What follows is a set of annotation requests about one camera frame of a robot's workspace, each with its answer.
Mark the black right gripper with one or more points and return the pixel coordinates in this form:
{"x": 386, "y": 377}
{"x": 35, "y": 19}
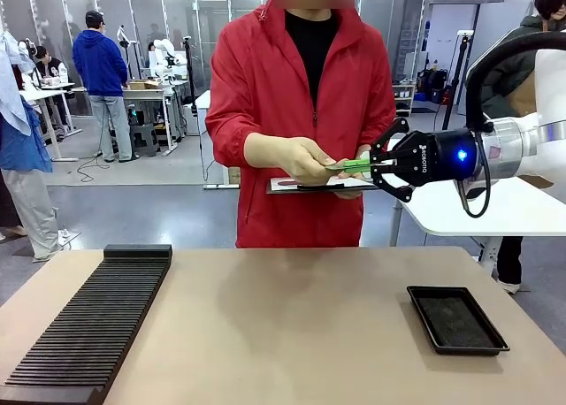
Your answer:
{"x": 438, "y": 157}

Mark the person's right hand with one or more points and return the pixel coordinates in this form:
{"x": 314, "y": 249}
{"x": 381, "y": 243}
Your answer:
{"x": 287, "y": 157}

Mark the white storage shelf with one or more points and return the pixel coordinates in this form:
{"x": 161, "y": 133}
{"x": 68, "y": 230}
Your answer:
{"x": 404, "y": 99}

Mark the white desk with metal legs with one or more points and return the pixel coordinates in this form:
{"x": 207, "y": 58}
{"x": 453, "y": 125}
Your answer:
{"x": 163, "y": 109}

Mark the person's left forearm red sleeve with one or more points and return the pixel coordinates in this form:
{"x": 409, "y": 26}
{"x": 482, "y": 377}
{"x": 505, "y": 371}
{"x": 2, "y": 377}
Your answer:
{"x": 376, "y": 122}

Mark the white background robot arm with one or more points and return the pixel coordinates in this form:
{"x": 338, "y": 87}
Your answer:
{"x": 165, "y": 55}

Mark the white standing desk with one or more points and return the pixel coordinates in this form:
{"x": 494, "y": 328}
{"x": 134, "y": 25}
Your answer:
{"x": 48, "y": 109}

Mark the black plastic tray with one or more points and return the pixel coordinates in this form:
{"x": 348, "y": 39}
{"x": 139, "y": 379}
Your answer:
{"x": 457, "y": 321}

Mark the tripod with white head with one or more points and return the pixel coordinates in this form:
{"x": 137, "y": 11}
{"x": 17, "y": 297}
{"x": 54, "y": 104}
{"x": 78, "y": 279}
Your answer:
{"x": 457, "y": 78}

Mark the person in red jacket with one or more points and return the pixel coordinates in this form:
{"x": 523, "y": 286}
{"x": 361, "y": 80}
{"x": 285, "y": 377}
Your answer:
{"x": 265, "y": 91}

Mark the black step stool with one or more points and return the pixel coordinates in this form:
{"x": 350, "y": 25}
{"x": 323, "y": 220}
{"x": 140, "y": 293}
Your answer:
{"x": 145, "y": 137}

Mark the person's left hand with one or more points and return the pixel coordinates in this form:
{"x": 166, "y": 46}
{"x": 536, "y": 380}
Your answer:
{"x": 349, "y": 194}

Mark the white table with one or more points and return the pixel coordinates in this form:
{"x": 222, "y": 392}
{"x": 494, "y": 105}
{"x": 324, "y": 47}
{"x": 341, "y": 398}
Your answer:
{"x": 486, "y": 210}

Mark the black slotted PCB rack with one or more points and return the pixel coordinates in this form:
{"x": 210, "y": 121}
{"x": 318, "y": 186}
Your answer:
{"x": 97, "y": 316}

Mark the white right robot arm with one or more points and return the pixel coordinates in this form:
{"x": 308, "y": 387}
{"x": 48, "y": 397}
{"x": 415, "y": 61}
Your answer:
{"x": 530, "y": 131}

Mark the person in light blue shirt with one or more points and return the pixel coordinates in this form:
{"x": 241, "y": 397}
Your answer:
{"x": 22, "y": 148}

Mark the seated person in varsity jacket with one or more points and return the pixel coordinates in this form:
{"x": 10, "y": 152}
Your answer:
{"x": 51, "y": 69}

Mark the cardboard box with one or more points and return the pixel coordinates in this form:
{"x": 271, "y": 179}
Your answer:
{"x": 143, "y": 85}

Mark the clipboard with paper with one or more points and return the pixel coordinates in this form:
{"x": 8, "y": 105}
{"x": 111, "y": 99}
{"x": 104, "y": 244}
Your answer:
{"x": 309, "y": 185}

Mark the person in blue hoodie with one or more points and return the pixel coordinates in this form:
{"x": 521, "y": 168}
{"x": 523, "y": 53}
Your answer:
{"x": 99, "y": 69}

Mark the person in dark green jacket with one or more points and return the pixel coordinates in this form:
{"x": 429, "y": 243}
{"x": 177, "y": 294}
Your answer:
{"x": 517, "y": 73}

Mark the green PCB board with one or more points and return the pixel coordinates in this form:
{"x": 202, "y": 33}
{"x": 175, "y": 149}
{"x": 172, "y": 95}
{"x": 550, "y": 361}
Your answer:
{"x": 338, "y": 166}

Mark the black pen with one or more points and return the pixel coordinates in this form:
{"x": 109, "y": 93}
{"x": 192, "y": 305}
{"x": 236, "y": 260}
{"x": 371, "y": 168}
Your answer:
{"x": 320, "y": 185}

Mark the black camera tripod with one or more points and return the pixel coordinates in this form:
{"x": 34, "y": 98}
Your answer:
{"x": 190, "y": 73}

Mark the person's right forearm red sleeve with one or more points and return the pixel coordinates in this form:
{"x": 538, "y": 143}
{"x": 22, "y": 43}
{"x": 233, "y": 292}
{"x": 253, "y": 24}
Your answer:
{"x": 234, "y": 131}

